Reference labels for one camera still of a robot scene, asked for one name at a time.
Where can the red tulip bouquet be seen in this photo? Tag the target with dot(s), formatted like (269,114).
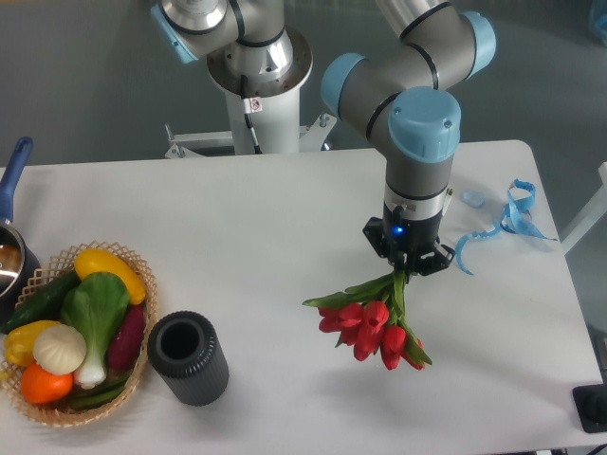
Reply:
(371,319)

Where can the white steamed bun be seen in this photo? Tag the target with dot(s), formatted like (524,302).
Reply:
(60,349)

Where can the blue ribbon strip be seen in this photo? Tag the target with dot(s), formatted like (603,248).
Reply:
(516,220)

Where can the yellow bell pepper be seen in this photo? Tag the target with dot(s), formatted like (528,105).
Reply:
(20,341)

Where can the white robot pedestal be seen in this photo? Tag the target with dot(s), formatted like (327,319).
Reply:
(262,87)

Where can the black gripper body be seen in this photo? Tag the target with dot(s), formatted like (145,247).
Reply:
(416,239)

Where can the green cucumber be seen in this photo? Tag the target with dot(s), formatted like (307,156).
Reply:
(44,304)

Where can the woven bamboo basket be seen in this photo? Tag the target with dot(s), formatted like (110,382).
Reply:
(140,282)

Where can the orange fruit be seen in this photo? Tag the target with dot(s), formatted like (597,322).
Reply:
(40,387)

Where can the purple sweet potato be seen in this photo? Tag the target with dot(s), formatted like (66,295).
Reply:
(124,348)

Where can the green vegetable in basket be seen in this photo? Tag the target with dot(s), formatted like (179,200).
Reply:
(97,397)

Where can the blue object top right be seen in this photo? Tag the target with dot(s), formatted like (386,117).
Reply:
(598,19)

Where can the green bok choy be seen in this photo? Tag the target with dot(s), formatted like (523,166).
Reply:
(96,309)

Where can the small blue cap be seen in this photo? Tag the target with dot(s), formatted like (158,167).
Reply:
(473,199)

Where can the black device at edge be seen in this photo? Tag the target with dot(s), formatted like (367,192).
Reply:
(590,401)

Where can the blue handled saucepan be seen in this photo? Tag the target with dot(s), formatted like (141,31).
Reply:
(18,262)

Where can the white frame at right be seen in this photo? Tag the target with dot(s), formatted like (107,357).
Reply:
(587,217)

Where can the dark grey ribbed vase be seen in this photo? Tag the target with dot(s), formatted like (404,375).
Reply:
(185,351)

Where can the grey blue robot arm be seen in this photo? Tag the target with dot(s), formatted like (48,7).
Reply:
(403,106)

